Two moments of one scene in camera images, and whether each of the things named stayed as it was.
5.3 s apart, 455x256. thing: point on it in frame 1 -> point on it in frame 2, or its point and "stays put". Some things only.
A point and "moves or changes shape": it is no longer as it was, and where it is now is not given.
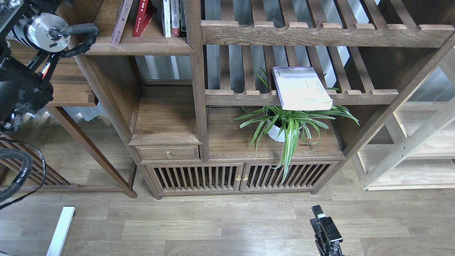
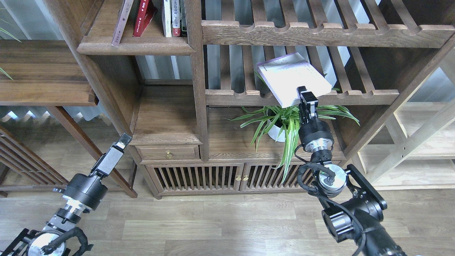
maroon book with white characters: (122, 14) stays put
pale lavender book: (301, 88) moves or changes shape
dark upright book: (182, 20) stays put
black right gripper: (327, 237) -> (308, 106)
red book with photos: (145, 11) stays put
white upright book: (167, 18) stays put
